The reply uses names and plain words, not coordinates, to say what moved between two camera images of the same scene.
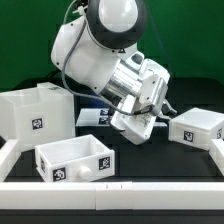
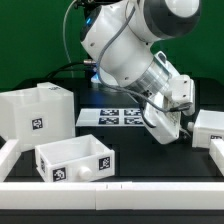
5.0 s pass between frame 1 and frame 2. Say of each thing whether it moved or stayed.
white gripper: moved
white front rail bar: stayed
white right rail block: stayed
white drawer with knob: stayed
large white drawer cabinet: stayed
